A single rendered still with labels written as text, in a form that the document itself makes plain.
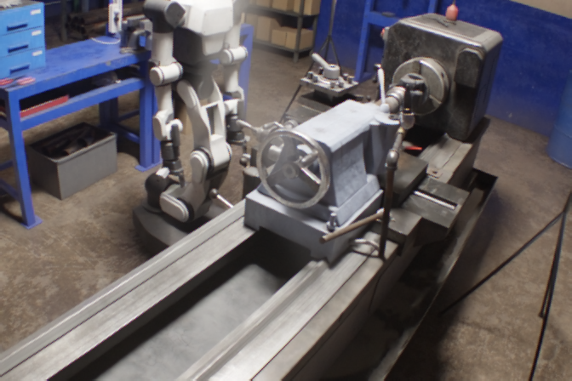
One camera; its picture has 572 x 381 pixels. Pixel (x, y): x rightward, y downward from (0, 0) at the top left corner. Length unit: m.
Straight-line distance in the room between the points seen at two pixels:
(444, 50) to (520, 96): 3.43
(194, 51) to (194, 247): 1.01
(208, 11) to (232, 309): 1.25
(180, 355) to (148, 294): 0.18
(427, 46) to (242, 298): 1.50
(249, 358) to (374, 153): 0.78
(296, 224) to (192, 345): 0.45
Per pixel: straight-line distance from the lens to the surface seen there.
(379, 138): 1.60
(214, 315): 1.42
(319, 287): 1.37
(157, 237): 2.62
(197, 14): 2.13
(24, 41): 2.90
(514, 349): 2.69
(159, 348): 1.33
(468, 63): 2.34
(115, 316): 1.26
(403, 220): 1.65
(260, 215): 1.51
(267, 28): 6.42
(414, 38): 2.45
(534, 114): 5.80
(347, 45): 6.31
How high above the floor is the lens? 1.73
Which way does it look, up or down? 29 degrees down
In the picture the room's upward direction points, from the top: 6 degrees clockwise
